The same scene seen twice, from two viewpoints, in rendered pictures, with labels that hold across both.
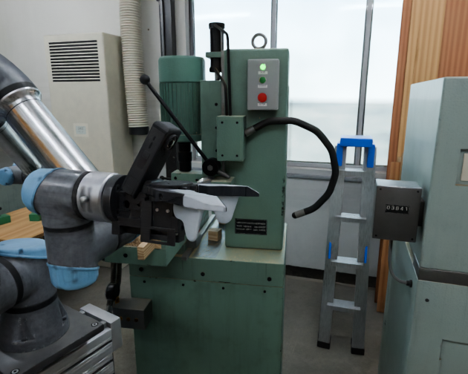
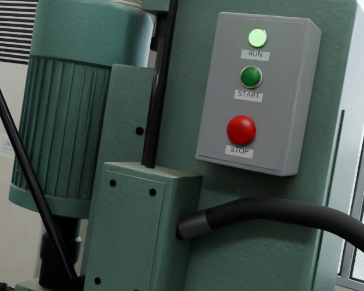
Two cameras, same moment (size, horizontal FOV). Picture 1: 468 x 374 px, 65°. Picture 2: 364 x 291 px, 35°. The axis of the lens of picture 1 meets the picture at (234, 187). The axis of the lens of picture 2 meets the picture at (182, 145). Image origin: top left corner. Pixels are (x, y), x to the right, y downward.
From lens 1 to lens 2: 0.68 m
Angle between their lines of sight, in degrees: 19
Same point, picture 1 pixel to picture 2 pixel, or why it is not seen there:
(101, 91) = not seen: hidden behind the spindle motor
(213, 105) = (133, 131)
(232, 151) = (125, 276)
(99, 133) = not seen: hidden behind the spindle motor
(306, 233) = not seen: outside the picture
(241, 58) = (214, 12)
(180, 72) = (69, 36)
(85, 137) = (11, 160)
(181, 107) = (56, 123)
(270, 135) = (261, 249)
